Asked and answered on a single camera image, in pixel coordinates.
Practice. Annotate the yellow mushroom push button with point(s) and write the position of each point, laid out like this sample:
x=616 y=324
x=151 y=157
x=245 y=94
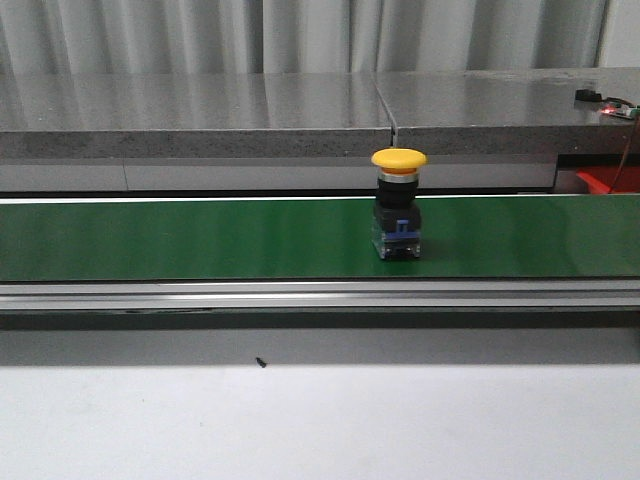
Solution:
x=397 y=220

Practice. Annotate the green conveyor belt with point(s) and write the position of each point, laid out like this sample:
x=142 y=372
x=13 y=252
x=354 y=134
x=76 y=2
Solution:
x=479 y=237

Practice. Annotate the grey stone bench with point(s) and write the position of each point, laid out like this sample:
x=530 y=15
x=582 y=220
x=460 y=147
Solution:
x=297 y=134

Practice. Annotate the red tray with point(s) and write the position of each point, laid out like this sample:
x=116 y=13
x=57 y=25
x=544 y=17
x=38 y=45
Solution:
x=601 y=179

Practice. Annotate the small green circuit board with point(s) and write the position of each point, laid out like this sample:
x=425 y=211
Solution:
x=609 y=106

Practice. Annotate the white curtain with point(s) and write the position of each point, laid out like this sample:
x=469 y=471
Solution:
x=78 y=37

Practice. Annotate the aluminium conveyor frame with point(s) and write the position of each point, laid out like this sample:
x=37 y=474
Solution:
x=384 y=293

